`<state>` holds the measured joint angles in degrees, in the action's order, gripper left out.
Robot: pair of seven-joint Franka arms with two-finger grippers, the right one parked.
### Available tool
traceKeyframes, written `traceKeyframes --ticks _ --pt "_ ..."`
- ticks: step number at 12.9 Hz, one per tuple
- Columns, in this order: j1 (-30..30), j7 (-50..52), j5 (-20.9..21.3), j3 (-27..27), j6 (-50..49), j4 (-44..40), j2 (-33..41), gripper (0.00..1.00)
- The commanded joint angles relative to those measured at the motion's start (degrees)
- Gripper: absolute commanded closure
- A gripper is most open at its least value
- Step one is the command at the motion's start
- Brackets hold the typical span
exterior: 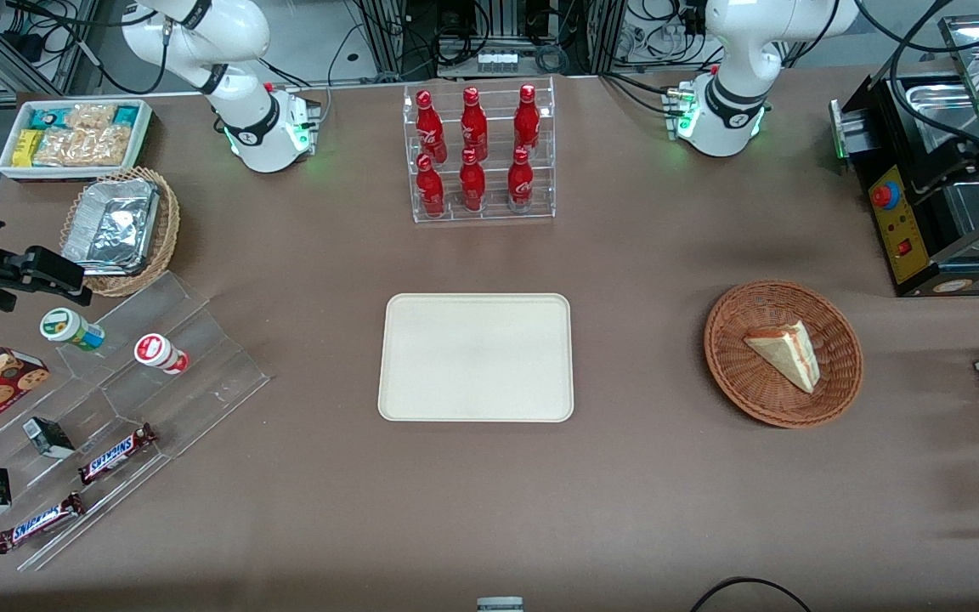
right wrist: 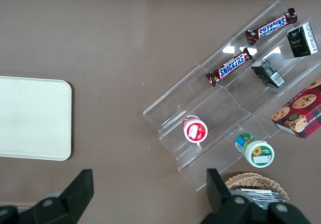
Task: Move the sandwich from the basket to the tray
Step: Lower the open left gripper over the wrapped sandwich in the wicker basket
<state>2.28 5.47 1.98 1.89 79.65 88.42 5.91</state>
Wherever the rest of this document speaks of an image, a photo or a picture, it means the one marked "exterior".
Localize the triangular sandwich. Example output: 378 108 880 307
743 320 822 394

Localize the aluminium foil tray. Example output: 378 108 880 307
62 178 161 277

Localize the black food warmer cabinet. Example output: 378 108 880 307
829 13 979 298

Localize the aluminium frame rack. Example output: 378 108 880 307
358 0 626 79

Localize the light tan wicker basket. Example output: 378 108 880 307
60 167 181 298

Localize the red cola bottle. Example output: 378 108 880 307
459 149 487 213
513 83 541 156
507 146 535 213
461 87 489 161
416 153 446 218
416 90 446 164

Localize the brown round wicker basket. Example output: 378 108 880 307
704 280 864 428

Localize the clear acrylic bottle rack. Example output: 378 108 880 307
403 76 557 224

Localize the clear cracker bag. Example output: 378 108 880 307
34 127 131 167
65 104 117 131

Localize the yellow snack pack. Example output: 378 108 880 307
12 129 45 167

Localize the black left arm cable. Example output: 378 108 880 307
853 0 979 169

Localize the white plastic snack bin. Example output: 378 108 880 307
0 99 153 182

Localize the Snickers chocolate bar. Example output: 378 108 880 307
77 423 157 485
0 493 87 555

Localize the red lid yogurt cup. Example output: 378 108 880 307
134 333 190 376

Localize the green lid yogurt cup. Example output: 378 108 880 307
40 308 105 352

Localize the clear acrylic stepped shelf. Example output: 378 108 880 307
0 270 272 572

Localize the beige plastic tray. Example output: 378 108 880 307
377 293 574 423

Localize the black floor cable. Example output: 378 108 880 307
692 576 812 612

